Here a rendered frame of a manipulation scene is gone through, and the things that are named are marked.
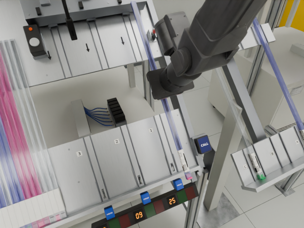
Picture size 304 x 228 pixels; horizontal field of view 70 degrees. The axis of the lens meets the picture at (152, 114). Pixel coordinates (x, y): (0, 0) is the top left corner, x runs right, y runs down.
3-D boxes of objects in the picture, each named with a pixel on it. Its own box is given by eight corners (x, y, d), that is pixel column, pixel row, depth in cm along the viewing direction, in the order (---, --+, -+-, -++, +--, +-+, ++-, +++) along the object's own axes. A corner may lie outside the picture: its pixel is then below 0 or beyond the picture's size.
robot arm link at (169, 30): (187, 67, 32) (233, 54, 35) (160, -5, 32) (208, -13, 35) (161, 87, 43) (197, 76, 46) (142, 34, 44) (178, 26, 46)
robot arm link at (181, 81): (183, 82, 38) (210, 73, 40) (169, 45, 38) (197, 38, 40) (170, 90, 45) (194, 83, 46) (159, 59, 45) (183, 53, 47)
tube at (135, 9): (190, 177, 59) (192, 178, 57) (186, 179, 58) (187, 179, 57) (135, 2, 61) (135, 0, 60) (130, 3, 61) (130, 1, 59)
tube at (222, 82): (262, 177, 66) (264, 178, 65) (258, 179, 65) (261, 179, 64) (201, 27, 71) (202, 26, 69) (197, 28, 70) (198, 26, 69)
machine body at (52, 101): (163, 194, 139) (163, 125, 98) (48, 241, 120) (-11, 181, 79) (130, 128, 185) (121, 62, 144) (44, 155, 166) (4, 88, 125)
